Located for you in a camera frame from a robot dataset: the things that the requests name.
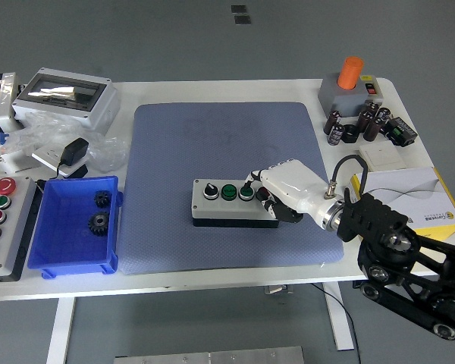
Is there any small black bevel gear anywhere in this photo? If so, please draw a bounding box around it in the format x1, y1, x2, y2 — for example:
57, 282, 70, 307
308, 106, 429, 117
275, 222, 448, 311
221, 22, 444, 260
93, 190, 113, 209

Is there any blue plastic bin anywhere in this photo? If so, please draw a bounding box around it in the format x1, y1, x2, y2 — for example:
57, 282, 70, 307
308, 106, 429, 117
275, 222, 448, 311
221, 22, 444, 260
26, 174, 124, 281

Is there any grey metal plate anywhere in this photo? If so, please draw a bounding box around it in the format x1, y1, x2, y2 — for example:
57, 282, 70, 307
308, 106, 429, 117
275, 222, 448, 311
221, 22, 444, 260
113, 346, 305, 364

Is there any thin black floor cable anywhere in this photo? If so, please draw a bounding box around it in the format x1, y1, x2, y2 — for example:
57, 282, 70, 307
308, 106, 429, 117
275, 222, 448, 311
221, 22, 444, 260
311, 282, 363, 364

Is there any large black bevel gear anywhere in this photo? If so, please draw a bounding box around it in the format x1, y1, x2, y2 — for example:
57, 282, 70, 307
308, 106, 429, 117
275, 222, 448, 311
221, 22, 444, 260
87, 211, 110, 237

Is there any white table leg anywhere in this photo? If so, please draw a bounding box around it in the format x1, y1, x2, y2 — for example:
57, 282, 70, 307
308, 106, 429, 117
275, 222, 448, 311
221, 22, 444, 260
323, 282, 356, 352
45, 297, 77, 364

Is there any white wall switch plate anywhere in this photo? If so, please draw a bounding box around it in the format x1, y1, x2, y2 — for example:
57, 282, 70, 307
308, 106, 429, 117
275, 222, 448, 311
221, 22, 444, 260
358, 143, 407, 171

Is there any grey enclosure with clear window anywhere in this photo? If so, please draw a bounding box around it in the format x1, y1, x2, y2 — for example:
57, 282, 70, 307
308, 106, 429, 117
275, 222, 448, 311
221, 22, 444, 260
11, 67, 121, 133

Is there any black silver-striped capacitor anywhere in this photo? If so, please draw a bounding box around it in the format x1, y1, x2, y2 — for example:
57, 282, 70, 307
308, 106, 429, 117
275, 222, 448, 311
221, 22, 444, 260
327, 124, 345, 146

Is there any white part with blue clip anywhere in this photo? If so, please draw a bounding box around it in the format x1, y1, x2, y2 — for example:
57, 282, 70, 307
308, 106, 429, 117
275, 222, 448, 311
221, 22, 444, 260
0, 132, 35, 176

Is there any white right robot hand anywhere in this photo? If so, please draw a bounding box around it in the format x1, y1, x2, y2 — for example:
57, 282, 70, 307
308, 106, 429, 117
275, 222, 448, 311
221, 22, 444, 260
244, 158, 346, 232

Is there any black and white device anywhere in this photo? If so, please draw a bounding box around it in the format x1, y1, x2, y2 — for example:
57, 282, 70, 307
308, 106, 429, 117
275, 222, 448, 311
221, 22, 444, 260
0, 72, 26, 141

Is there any white wall socket panel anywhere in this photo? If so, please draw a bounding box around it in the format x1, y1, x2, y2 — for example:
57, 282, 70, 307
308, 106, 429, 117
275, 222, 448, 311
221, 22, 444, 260
31, 146, 89, 179

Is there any yellow and white cardboard box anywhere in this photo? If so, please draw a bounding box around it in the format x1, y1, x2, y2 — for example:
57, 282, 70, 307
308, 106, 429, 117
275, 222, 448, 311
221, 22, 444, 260
348, 166, 455, 239

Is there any grey five-button control station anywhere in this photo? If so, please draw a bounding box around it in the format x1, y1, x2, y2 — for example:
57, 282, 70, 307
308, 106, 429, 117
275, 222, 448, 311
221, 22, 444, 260
0, 176, 42, 284

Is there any grey cable with metal connector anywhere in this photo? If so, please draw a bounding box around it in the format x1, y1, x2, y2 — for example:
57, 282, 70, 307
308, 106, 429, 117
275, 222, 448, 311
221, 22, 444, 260
324, 153, 369, 200

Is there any grey-blue textured mat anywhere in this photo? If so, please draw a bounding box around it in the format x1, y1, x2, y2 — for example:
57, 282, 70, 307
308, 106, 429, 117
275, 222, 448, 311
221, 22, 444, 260
118, 101, 346, 276

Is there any orange cylinder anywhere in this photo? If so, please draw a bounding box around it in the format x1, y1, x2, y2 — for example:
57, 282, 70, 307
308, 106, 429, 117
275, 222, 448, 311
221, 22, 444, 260
336, 56, 365, 91

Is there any clear plastic bag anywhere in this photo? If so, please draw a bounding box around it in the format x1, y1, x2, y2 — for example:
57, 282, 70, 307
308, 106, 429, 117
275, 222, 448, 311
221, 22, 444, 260
7, 111, 132, 174

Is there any black power adapter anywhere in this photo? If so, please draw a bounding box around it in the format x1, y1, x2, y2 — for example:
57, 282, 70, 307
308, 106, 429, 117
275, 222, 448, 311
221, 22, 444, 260
55, 137, 90, 178

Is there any small black ring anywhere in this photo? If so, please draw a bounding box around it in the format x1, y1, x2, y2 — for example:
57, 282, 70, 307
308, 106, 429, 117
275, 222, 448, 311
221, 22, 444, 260
340, 124, 359, 144

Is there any grey four-button control box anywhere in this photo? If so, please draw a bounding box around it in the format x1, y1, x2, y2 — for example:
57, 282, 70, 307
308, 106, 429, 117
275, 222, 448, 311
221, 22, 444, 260
191, 177, 281, 229

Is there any metal bracket under table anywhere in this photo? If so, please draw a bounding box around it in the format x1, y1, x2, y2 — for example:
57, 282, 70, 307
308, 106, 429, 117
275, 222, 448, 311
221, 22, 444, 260
264, 284, 295, 296

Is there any grey switch box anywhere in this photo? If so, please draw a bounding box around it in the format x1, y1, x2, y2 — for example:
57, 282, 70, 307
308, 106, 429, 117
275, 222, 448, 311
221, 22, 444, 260
317, 74, 384, 118

